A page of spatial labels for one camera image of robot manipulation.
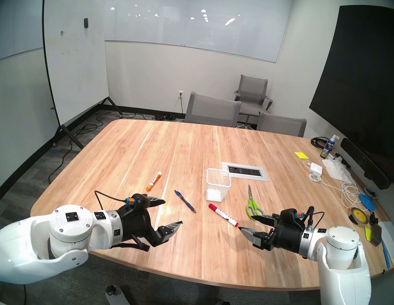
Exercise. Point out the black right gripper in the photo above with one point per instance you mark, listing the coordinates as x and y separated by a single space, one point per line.
286 238

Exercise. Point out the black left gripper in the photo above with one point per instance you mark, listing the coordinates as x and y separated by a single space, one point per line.
134 223

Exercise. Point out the red cap patterned marker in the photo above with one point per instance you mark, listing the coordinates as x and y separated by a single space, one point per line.
223 214

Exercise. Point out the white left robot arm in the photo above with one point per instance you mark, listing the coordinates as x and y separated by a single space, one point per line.
66 230

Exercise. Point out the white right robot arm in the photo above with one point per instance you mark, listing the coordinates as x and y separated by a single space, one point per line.
342 278

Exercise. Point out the blue ballpoint pen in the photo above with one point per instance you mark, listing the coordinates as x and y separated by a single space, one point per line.
184 200

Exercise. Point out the orange Expo marker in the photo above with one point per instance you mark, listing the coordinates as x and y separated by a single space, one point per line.
154 181

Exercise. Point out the white mesh pen holder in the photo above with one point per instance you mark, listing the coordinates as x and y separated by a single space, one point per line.
215 194

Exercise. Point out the blue pen beside paper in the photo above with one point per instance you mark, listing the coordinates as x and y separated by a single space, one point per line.
385 253

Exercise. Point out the silver table power outlet panel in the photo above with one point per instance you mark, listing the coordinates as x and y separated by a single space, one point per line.
246 171

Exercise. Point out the white power adapter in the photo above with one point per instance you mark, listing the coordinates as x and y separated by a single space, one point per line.
316 168

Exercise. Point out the yellow sticky note pad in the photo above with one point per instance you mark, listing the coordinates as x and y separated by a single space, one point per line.
301 155

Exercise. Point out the black yellow tape roll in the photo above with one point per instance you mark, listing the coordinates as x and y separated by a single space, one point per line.
352 218

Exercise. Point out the white crumpled tissue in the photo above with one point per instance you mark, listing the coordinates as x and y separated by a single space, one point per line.
337 169

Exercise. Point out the grey mesh table chair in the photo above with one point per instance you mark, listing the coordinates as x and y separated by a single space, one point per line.
213 109
282 125

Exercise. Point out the Expo cleaner spray bottle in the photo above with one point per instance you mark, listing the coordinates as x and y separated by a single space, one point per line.
327 148

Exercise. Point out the blue flat object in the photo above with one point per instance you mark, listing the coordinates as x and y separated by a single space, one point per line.
367 202

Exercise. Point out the small black clip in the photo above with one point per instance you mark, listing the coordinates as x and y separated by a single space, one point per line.
373 219

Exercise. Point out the grey yellow eraser block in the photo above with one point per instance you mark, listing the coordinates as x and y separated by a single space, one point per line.
374 234

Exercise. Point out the black video sound bar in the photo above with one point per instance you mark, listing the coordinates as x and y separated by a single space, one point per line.
363 162

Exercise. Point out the grey office chair with armrests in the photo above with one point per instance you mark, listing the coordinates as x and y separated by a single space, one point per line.
253 89

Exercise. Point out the mobile whiteboard on stand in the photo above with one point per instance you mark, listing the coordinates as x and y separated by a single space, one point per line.
72 60

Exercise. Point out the black whiteboard eraser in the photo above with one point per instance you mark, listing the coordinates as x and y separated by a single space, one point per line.
87 22

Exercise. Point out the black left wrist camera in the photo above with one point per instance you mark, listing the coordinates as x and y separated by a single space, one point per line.
139 200

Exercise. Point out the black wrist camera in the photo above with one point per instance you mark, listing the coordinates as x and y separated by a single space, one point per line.
139 200
289 215

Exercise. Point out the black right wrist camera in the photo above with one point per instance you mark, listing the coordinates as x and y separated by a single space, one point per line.
289 215

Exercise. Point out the large black wall screen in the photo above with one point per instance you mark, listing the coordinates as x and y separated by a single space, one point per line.
369 86

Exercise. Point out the glass wall whiteboard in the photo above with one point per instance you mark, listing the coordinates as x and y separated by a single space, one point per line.
198 29

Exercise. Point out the wall whiteboard with writing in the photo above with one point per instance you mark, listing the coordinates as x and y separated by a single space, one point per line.
12 31

